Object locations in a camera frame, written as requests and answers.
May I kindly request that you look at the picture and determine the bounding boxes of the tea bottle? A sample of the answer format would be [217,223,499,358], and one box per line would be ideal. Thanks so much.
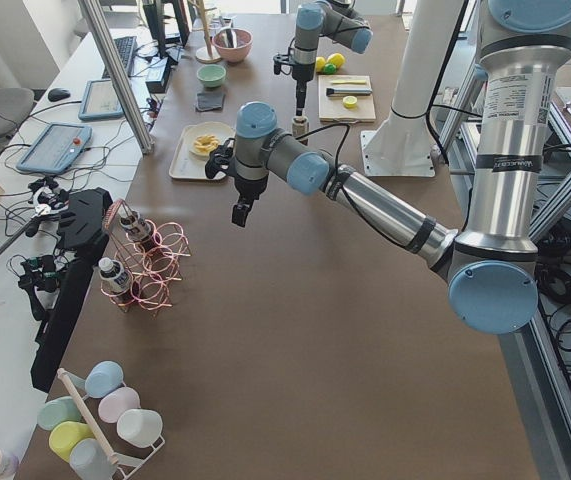
[291,115,309,145]

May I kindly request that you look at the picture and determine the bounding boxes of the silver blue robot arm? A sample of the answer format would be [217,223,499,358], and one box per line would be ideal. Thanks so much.
[290,1,373,116]
[229,1,571,334]

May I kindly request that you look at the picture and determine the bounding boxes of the white wire cup rack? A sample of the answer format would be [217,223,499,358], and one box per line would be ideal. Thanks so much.
[56,368,166,479]

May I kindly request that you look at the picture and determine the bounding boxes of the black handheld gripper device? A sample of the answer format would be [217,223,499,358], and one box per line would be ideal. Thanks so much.
[18,255,66,322]

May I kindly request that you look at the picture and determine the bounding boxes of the tea bottle rack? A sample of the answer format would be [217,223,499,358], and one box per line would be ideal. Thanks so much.
[119,211,157,251]
[98,257,134,304]

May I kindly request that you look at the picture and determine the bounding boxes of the pink cup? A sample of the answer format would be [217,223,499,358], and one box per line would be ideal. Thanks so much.
[98,386,141,424]

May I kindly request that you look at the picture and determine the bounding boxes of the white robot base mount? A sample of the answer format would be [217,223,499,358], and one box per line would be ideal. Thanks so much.
[361,0,467,177]

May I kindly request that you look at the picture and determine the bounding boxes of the wooden mug tree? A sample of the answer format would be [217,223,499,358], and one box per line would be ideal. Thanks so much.
[191,0,212,47]

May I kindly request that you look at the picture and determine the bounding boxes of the half lemon slice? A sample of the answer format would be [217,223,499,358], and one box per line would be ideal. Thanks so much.
[342,95,358,109]

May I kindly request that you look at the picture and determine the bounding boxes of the glazed twisted donut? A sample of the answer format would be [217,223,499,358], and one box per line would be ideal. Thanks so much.
[192,134,220,156]

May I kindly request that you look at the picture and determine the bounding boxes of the pink ice bowl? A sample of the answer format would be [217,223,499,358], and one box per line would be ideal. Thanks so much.
[212,27,253,63]

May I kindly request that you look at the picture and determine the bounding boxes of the tea bottle rack back right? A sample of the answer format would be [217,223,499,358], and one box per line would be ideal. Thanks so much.
[119,211,157,251]

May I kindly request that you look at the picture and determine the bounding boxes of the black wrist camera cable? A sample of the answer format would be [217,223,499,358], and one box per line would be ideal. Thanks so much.
[304,122,352,166]

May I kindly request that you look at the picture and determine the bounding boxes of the whole lemon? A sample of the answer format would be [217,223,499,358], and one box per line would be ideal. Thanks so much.
[315,56,327,73]
[327,53,346,69]

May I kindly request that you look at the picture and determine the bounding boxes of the wooden cutting board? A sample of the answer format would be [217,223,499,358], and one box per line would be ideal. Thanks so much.
[318,74,376,123]

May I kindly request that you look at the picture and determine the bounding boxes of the blue teach pendant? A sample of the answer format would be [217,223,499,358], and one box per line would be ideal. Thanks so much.
[78,79,124,122]
[16,123,92,175]

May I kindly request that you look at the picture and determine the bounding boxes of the blue teach pendant far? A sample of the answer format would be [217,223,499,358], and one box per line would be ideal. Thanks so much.
[78,79,124,122]

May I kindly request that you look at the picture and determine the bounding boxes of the light blue cup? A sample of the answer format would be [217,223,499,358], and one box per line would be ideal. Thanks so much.
[85,360,124,398]

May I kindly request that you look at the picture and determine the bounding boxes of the tea bottle rack back left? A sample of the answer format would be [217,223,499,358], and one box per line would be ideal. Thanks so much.
[98,257,134,304]

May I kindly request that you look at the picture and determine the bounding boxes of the black computer keyboard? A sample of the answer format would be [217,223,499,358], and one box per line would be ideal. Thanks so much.
[113,36,137,77]

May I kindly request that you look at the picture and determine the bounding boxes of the black computer mouse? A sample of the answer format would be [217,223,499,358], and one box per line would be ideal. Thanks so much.
[47,88,71,102]

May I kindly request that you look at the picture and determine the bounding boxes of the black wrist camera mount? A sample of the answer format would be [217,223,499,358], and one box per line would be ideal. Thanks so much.
[273,53,293,76]
[205,138,234,180]

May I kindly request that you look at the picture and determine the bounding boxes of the green lime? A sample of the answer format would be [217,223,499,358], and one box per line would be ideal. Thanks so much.
[322,63,337,75]

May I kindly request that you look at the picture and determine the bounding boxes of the round wooden stand base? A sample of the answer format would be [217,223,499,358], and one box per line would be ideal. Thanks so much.
[195,46,221,64]

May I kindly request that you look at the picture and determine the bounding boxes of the steel muddler black tip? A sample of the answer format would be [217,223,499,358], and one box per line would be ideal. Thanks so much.
[325,87,372,97]

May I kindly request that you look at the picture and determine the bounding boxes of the light green bowl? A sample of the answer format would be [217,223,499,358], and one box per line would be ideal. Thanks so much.
[196,64,227,88]

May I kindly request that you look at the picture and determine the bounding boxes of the yellow cup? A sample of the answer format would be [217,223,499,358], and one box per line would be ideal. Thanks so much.
[48,421,94,462]

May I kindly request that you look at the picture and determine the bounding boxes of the blue teach pendant near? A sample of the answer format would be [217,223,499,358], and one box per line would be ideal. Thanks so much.
[16,123,92,175]

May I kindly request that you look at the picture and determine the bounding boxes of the white round plate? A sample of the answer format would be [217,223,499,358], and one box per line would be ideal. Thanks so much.
[184,121,235,159]

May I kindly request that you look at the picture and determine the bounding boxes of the white rectangular serving tray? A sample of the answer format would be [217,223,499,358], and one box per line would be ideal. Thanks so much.
[169,125,209,181]

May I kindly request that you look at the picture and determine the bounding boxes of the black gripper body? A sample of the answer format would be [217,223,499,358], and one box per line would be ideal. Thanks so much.
[231,194,256,227]
[295,80,307,116]

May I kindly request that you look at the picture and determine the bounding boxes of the whole lemon lower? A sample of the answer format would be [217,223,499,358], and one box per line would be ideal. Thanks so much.
[315,56,327,73]

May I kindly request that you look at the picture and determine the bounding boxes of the grey blue cup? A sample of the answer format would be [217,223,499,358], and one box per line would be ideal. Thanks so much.
[69,438,117,480]

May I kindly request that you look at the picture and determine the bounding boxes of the grey folded cloth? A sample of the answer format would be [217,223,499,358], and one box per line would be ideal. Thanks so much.
[195,90,225,112]

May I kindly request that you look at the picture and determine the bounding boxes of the white cup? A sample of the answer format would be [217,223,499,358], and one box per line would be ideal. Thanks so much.
[116,408,163,448]

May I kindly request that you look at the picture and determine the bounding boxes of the yellow plastic knife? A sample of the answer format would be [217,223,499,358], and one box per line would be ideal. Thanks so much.
[330,78,367,85]

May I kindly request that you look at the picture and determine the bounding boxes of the whole lemon upper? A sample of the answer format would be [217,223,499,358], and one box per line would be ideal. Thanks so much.
[327,53,346,69]

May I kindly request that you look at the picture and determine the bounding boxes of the metal ice scoop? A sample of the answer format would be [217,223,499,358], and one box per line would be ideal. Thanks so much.
[219,27,238,49]

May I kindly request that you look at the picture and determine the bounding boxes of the copper wire bottle rack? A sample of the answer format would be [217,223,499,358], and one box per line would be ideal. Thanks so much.
[100,199,191,313]

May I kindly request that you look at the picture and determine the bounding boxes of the mint green cup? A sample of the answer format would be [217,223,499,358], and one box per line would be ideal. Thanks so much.
[37,396,82,431]

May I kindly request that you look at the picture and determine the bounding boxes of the aluminium frame post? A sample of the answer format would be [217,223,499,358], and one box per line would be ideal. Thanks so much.
[78,0,154,155]

